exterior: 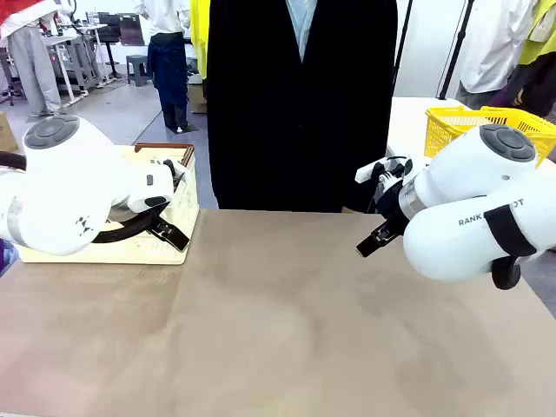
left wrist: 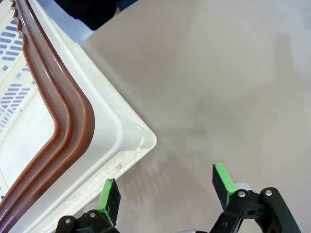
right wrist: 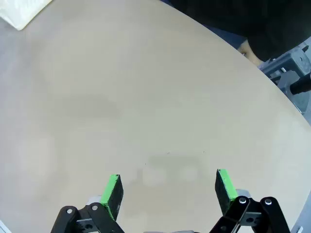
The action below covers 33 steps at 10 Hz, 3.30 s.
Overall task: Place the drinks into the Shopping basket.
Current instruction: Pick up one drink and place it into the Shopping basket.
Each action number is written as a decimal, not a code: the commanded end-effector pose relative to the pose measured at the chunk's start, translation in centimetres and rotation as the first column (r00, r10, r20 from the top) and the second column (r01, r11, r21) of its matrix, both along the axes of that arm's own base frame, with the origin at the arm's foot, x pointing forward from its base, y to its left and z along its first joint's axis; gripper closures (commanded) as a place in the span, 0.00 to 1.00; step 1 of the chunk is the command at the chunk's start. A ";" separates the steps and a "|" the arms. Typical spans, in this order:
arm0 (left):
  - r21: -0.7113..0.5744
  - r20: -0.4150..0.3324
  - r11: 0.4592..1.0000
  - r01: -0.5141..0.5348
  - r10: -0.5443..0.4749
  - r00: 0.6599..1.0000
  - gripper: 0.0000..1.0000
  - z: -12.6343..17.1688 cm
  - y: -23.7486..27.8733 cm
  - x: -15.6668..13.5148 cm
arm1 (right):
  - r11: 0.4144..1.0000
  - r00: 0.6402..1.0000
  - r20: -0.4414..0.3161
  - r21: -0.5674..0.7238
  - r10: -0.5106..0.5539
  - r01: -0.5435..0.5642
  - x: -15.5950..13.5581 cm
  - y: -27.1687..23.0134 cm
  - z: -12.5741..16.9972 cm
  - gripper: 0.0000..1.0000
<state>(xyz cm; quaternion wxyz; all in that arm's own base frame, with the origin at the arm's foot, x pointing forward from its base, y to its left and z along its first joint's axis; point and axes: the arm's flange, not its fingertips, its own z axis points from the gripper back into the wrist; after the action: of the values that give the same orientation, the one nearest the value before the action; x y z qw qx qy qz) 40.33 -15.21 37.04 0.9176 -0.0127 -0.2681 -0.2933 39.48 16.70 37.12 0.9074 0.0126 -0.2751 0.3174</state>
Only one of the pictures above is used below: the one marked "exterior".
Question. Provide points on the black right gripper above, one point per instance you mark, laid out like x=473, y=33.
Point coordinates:
x=391, y=202

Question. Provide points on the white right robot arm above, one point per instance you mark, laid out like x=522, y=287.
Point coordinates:
x=469, y=182

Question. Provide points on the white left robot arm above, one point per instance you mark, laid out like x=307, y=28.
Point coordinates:
x=65, y=182

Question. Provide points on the cream shopping basket brown rim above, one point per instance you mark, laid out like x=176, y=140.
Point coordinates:
x=143, y=256

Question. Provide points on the yellow plastic basket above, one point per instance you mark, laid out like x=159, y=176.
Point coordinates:
x=438, y=130

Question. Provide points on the white side table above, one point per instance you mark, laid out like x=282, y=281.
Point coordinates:
x=408, y=126

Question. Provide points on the cardboard box beside yellow jacket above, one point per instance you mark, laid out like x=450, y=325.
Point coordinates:
x=197, y=97

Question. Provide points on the person in black coat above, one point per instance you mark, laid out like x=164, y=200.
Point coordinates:
x=282, y=130

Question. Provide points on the purple bag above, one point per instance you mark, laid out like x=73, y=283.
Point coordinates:
x=8, y=258

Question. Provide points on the grey plastic stool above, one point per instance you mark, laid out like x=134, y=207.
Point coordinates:
x=139, y=69

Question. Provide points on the person in navy apron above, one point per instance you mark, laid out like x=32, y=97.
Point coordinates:
x=167, y=65

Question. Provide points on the large brown cardboard box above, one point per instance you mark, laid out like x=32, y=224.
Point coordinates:
x=6, y=132

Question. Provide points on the black stand pole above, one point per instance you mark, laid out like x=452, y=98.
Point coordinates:
x=402, y=41
x=456, y=50

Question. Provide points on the person in yellow jacket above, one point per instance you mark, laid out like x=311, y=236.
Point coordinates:
x=200, y=35

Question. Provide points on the dark brown panel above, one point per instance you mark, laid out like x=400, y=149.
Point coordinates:
x=131, y=29

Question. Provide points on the person in grey trousers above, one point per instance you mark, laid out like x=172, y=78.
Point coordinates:
x=30, y=65

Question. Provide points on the white workshop desk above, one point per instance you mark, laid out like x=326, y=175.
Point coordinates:
x=61, y=41

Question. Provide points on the person in white shirt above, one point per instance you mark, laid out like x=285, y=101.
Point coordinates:
x=491, y=43

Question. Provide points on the person in yellow vest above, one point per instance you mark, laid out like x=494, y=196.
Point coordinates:
x=543, y=43

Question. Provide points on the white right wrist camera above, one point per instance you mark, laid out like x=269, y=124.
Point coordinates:
x=369, y=171

